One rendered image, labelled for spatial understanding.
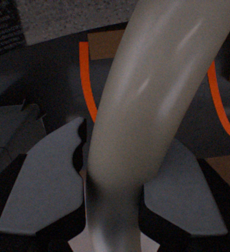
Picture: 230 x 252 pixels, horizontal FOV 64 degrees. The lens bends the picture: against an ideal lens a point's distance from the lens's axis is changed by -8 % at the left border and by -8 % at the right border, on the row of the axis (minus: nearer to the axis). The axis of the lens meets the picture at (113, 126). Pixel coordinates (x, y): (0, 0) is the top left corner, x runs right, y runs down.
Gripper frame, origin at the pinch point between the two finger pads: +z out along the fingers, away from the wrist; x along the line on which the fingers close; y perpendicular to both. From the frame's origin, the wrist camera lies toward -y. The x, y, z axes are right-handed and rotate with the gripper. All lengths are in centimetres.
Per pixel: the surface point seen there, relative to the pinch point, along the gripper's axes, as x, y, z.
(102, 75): -4, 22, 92
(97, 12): -2.5, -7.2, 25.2
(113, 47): 2, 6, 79
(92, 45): -8, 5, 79
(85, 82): -12, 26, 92
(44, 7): -10.9, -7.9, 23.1
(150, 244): 52, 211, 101
